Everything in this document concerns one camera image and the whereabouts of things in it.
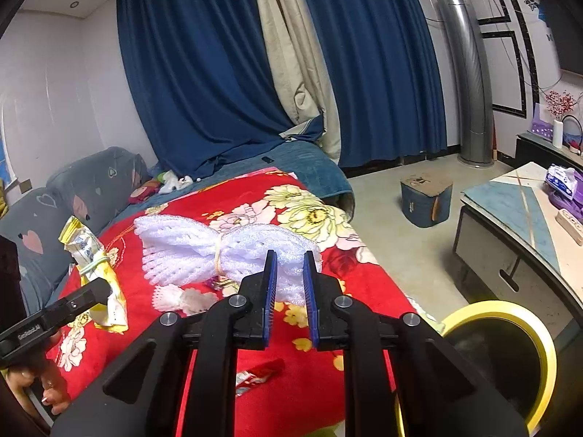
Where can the small white foam net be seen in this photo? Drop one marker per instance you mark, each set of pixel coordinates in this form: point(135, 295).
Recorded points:
point(173, 298)

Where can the blue box stool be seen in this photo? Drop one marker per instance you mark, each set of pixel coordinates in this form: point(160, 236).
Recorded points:
point(423, 200)

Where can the yellow snack wrapper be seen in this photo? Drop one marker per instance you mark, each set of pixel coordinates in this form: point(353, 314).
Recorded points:
point(86, 246)

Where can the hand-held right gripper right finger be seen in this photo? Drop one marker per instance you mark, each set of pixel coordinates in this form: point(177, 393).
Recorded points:
point(310, 296)

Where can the yellow rimmed trash bin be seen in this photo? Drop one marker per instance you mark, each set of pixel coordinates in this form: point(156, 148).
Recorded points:
point(496, 308)

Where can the red floral blanket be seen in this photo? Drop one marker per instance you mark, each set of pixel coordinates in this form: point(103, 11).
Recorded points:
point(246, 191)

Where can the white vase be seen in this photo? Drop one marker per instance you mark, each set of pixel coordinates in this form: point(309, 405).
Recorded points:
point(557, 134)

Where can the beige power strip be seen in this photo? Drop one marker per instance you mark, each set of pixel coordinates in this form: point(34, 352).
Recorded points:
point(569, 225)

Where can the purple card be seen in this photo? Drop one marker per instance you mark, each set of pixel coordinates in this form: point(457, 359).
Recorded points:
point(542, 123)

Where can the blue bed sheet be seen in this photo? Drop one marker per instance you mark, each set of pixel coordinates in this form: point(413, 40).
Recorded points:
point(309, 164)

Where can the blue curtain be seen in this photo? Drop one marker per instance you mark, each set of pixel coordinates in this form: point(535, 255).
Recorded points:
point(191, 77)
point(378, 77)

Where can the beige curtain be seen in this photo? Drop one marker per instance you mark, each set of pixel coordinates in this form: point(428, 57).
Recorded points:
point(291, 63)

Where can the marble top coffee table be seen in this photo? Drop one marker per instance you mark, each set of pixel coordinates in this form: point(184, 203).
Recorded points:
point(501, 209)

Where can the grey heart print cushion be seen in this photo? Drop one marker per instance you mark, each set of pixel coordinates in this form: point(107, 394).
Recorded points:
point(91, 182)
point(32, 236)

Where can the red tube wrapper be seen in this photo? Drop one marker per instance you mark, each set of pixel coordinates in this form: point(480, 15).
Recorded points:
point(259, 373)

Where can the black television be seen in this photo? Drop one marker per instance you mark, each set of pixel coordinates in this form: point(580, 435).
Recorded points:
point(569, 32)

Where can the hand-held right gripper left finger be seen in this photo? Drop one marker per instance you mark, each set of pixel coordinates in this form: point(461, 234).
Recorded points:
point(271, 291)

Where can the silver standing air conditioner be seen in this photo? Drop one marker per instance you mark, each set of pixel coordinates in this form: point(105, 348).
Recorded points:
point(469, 77)

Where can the white foam net bundle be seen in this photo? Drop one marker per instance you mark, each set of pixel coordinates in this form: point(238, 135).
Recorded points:
point(182, 246)

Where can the person's left hand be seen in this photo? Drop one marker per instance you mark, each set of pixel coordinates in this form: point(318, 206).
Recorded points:
point(50, 384)

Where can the black television stand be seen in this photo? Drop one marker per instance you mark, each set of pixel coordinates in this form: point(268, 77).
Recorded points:
point(533, 145)

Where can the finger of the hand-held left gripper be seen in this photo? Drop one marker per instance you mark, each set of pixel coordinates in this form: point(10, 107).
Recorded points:
point(91, 293)

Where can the tissue pack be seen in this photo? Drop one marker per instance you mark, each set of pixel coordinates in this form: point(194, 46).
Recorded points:
point(560, 180)

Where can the purple box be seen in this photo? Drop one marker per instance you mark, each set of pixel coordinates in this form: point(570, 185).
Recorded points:
point(569, 205)

